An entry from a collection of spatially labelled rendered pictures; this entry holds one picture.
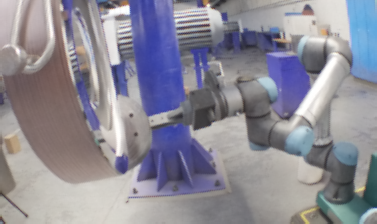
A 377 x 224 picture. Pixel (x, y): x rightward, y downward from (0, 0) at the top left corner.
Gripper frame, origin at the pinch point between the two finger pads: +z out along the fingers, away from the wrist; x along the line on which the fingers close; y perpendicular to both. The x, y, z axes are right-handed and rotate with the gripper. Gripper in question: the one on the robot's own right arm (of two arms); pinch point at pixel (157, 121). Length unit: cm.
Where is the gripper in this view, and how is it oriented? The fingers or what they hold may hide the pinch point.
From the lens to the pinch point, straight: 68.0
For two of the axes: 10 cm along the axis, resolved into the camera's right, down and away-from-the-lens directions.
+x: -0.1, 4.6, 8.9
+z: -9.6, 2.6, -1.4
